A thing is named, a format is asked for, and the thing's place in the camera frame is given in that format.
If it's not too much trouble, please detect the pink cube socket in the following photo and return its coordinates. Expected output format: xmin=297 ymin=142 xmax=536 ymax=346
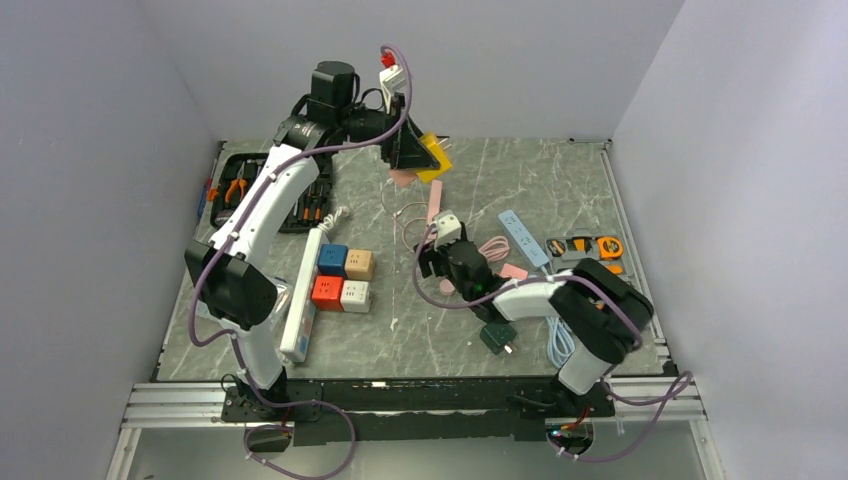
xmin=499 ymin=263 xmax=529 ymax=281

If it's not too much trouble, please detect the blue red pen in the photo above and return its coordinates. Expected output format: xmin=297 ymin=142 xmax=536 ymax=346
xmin=196 ymin=176 xmax=212 ymax=220

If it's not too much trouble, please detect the aluminium rail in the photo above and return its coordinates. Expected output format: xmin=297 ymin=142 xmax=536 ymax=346
xmin=123 ymin=377 xmax=707 ymax=428

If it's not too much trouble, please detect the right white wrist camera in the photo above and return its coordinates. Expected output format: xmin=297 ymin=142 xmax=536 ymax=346
xmin=433 ymin=210 xmax=463 ymax=248

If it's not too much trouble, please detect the white power strip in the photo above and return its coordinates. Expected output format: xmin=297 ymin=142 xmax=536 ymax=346
xmin=279 ymin=205 xmax=350 ymax=363

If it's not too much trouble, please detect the wooden beige cube adapter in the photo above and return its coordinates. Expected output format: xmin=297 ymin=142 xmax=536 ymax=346
xmin=344 ymin=249 xmax=376 ymax=282

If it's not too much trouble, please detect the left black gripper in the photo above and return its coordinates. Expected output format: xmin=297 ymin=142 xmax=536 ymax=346
xmin=337 ymin=93 xmax=440 ymax=170

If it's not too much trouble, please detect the light blue power strip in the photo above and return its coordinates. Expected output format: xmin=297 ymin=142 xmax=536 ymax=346
xmin=497 ymin=210 xmax=549 ymax=269

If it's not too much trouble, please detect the dark green cube adapter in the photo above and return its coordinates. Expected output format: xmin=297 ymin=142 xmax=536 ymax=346
xmin=479 ymin=323 xmax=517 ymax=355

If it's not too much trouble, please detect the blue cube adapter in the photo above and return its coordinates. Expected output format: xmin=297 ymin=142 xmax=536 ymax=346
xmin=316 ymin=243 xmax=349 ymax=278

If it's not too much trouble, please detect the yellow cube adapter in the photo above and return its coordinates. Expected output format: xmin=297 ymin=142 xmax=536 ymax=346
xmin=416 ymin=132 xmax=453 ymax=183

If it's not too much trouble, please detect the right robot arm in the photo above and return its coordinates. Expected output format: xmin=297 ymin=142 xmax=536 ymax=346
xmin=412 ymin=224 xmax=655 ymax=415

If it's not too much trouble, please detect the clear plastic screw box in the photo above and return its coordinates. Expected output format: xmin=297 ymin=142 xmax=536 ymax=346
xmin=270 ymin=277 xmax=293 ymax=321

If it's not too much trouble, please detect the light blue cable with plug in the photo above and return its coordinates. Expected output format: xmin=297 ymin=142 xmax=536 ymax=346
xmin=544 ymin=264 xmax=576 ymax=370

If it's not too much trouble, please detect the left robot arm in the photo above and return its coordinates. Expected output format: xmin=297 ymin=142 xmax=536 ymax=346
xmin=185 ymin=47 xmax=447 ymax=420

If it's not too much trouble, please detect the black tool case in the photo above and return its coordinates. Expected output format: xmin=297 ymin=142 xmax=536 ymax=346
xmin=209 ymin=152 xmax=335 ymax=235

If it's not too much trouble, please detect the pink power strip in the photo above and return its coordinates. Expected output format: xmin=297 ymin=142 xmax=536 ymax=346
xmin=381 ymin=170 xmax=443 ymax=222

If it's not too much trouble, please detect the black base bar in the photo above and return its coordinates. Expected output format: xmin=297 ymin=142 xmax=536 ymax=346
xmin=221 ymin=376 xmax=615 ymax=446

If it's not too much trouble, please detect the grey tool case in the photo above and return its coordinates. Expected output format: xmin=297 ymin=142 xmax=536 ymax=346
xmin=543 ymin=229 xmax=639 ymax=287

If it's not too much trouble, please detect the white cube adapter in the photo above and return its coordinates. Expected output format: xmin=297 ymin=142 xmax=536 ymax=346
xmin=340 ymin=279 xmax=372 ymax=313

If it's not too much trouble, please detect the red cube adapter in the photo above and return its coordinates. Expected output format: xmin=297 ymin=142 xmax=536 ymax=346
xmin=310 ymin=275 xmax=345 ymax=311

